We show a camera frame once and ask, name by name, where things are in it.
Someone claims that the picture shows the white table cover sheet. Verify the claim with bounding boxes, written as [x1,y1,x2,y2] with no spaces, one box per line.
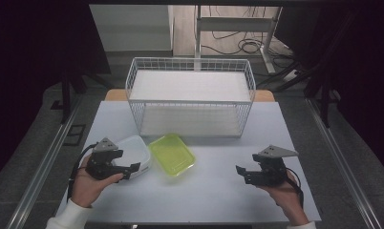
[54,100,322,223]

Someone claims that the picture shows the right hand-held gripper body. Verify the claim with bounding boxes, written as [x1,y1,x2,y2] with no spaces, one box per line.
[256,144,299,187]

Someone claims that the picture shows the white plastic container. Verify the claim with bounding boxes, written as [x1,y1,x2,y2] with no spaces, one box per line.
[113,135,152,180]

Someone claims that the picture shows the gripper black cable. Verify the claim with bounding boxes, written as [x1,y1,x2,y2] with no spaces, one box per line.
[284,167,305,209]
[67,143,98,201]

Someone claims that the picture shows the dark curtain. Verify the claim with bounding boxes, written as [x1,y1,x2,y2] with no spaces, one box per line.
[0,0,112,185]
[274,4,384,179]

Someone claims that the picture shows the black floor cables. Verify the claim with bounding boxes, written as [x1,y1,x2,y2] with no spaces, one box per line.
[201,6,296,70]

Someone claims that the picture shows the black floor bracket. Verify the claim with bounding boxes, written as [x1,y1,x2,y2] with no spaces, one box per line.
[64,124,87,147]

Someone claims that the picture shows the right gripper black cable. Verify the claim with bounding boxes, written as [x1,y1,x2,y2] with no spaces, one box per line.
[284,167,305,209]

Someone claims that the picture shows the white metal desk frame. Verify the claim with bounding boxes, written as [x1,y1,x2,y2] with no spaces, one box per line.
[194,5,284,74]

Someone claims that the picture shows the black metal stand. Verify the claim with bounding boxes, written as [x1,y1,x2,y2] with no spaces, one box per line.
[50,65,88,125]
[256,60,341,128]

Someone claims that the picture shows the white cabinet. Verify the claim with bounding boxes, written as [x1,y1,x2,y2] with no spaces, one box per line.
[89,4,175,52]

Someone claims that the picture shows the white wire shelf rack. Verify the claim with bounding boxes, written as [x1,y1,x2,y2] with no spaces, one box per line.
[125,56,257,138]

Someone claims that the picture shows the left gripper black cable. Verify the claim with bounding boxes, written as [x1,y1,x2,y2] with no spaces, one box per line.
[67,143,98,201]

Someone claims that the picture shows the wooden table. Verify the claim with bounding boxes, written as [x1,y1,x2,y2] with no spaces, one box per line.
[104,89,276,103]

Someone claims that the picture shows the person's right hand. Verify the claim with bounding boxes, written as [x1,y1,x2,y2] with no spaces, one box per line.
[258,171,309,225]

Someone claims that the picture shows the green lidded plastic container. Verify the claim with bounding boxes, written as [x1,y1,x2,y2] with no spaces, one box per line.
[147,133,197,177]

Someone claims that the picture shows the person's left hand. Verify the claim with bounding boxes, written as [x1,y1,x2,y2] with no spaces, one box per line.
[71,155,124,208]

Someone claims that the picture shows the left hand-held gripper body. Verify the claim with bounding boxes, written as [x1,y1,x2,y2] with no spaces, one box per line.
[84,136,119,180]

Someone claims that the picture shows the white power strip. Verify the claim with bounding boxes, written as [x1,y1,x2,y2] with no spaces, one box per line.
[282,70,299,82]

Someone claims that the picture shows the aluminium rail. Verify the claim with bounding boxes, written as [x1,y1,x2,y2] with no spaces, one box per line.
[306,98,383,229]
[7,94,83,229]

